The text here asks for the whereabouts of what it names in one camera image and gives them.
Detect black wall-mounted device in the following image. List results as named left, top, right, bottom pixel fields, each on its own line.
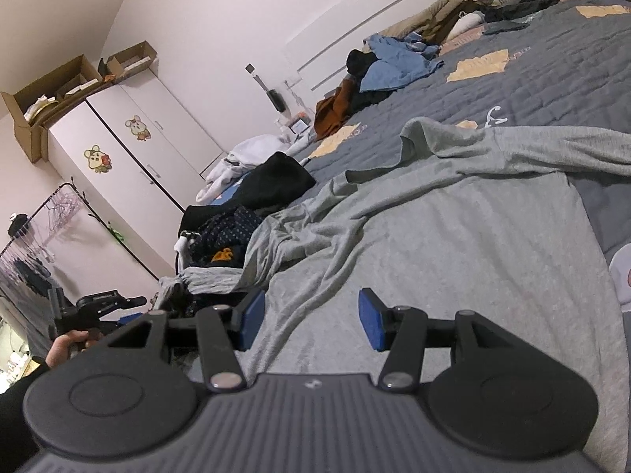
left=245, top=63, right=289, bottom=114

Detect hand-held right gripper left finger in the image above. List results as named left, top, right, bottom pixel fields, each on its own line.
left=106, top=288, right=267, bottom=394

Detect dark hanging clothes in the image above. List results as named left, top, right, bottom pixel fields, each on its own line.
left=0, top=253, right=65, bottom=350

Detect mouse cartoon sticker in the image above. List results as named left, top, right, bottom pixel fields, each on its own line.
left=125, top=115, right=150, bottom=141
left=84, top=145, right=112, bottom=173

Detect white rolled garment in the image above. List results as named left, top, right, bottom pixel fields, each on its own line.
left=451, top=12, right=481, bottom=35

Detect small open cardboard box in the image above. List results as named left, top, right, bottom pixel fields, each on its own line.
left=106, top=41, right=159, bottom=80

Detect person's left forearm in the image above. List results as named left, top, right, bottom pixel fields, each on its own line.
left=0, top=359, right=50, bottom=473

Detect white bed headboard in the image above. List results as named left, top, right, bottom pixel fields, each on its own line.
left=283, top=0, right=553, bottom=92

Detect black clothes rack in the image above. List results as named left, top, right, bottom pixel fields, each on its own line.
left=0, top=182, right=161, bottom=306

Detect person's left hand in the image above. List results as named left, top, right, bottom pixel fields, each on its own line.
left=47, top=330, right=102, bottom=369

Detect dark crumpled clothes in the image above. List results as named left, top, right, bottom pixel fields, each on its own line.
left=480, top=0, right=560, bottom=35

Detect brown garment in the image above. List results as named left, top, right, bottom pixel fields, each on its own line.
left=314, top=79, right=363, bottom=141

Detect khaki folded clothes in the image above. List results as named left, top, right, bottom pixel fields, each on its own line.
left=379, top=0, right=486, bottom=43

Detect blue denim garment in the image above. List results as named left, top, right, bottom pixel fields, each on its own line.
left=360, top=34, right=444, bottom=93

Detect white clothes pile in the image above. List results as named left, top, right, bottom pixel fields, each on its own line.
left=197, top=134, right=316, bottom=203

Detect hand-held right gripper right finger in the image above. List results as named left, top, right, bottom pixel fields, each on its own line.
left=359, top=288, right=514, bottom=392

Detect large open cardboard box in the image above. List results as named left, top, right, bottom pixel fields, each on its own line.
left=0, top=54, right=104, bottom=163

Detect navy dotted garment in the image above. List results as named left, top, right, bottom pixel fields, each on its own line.
left=175, top=206, right=264, bottom=277

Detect grey t-shirt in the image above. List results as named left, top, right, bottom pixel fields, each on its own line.
left=160, top=117, right=631, bottom=469

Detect grey printed quilt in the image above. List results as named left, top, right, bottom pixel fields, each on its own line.
left=197, top=0, right=631, bottom=316

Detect white wardrobe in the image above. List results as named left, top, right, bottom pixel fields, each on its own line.
left=47, top=61, right=225, bottom=277

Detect small black garment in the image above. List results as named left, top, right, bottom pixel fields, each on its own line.
left=345, top=49, right=378, bottom=80

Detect black crumpled garment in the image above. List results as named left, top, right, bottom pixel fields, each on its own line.
left=237, top=152, right=316, bottom=212

